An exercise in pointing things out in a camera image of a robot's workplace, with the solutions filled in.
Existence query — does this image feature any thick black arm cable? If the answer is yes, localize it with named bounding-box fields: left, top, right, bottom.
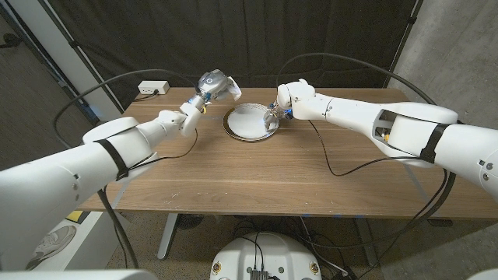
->
left=53, top=68, right=202, bottom=269
left=275, top=52, right=457, bottom=280

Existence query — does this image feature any black backdrop stand pole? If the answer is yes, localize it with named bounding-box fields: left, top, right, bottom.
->
left=384, top=0, right=424, bottom=89
left=37, top=0, right=126, bottom=114

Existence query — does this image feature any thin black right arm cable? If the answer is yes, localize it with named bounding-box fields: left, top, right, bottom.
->
left=307, top=119, right=423, bottom=177

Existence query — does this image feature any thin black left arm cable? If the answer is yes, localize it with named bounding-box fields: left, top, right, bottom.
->
left=130, top=128, right=199, bottom=170

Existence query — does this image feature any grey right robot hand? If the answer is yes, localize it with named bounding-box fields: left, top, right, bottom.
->
left=263, top=101, right=295, bottom=133

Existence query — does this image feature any grey sneaker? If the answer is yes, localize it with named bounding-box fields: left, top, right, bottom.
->
left=25, top=224, right=78, bottom=271

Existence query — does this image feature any white power strip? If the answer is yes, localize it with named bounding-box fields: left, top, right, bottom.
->
left=137, top=80, right=171, bottom=96

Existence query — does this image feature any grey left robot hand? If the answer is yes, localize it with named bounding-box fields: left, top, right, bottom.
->
left=191, top=68, right=232, bottom=114

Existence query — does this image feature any black backdrop curtain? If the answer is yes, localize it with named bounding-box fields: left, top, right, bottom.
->
left=46, top=0, right=423, bottom=110

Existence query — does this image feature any black wall hook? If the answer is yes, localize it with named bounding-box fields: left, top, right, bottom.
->
left=0, top=33, right=23, bottom=50

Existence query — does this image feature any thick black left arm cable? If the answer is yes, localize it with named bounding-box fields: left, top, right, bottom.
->
left=53, top=68, right=202, bottom=269

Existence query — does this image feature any black power cord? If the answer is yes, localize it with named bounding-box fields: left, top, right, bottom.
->
left=133, top=89, right=160, bottom=103

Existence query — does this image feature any grey table leg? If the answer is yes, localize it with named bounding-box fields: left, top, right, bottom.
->
left=156, top=212, right=180, bottom=261
left=353, top=217, right=381, bottom=268

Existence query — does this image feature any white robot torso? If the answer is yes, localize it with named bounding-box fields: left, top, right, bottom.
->
left=209, top=232, right=323, bottom=280

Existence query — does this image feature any white tissue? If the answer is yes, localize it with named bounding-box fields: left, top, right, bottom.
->
left=219, top=75, right=243, bottom=103

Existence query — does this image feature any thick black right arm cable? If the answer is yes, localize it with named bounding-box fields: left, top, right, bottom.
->
left=275, top=52, right=457, bottom=280

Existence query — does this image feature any black torso cable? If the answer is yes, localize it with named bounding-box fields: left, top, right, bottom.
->
left=237, top=231, right=266, bottom=272

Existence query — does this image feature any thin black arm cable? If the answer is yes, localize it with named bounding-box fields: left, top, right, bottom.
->
left=130, top=128, right=199, bottom=170
left=307, top=119, right=423, bottom=177

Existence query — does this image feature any white plastic plate gold rim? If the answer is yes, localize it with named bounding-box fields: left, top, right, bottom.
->
left=223, top=103, right=281, bottom=143

